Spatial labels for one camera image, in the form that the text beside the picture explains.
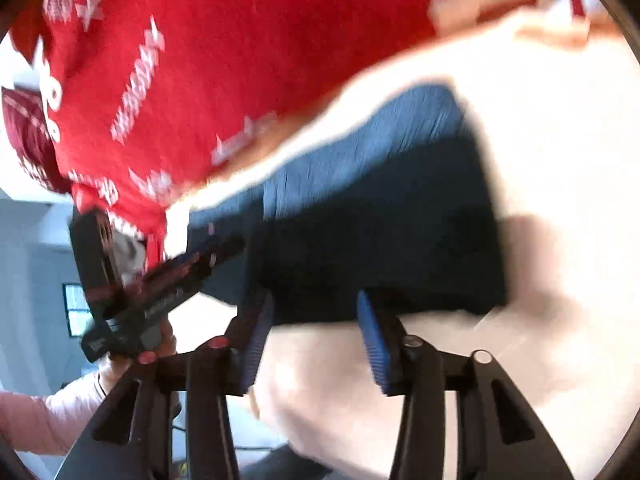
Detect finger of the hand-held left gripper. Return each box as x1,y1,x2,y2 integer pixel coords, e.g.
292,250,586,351
144,234,247,311

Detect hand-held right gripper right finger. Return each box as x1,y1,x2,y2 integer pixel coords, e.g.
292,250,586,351
356,290,576,480

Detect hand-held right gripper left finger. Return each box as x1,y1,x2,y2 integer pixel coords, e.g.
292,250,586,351
55,287,276,480

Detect black pants with blue trim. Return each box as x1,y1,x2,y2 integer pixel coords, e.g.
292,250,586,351
187,83,509,327

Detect person's left forearm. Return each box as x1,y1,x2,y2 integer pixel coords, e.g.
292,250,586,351
0,370,110,457

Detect person's left hand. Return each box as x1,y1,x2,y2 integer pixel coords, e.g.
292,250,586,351
96,320,179,396

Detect dark framed window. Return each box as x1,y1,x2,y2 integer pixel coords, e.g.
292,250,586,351
62,283,95,338

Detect person's left leg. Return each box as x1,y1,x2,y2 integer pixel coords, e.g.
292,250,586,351
239,441,332,480

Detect dark red pillow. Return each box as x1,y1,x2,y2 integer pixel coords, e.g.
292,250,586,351
0,86,72,195

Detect red printed blanket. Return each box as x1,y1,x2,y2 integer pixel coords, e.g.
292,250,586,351
9,0,583,273

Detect cream bed sheet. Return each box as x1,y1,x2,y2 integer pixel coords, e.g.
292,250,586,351
164,0,640,480

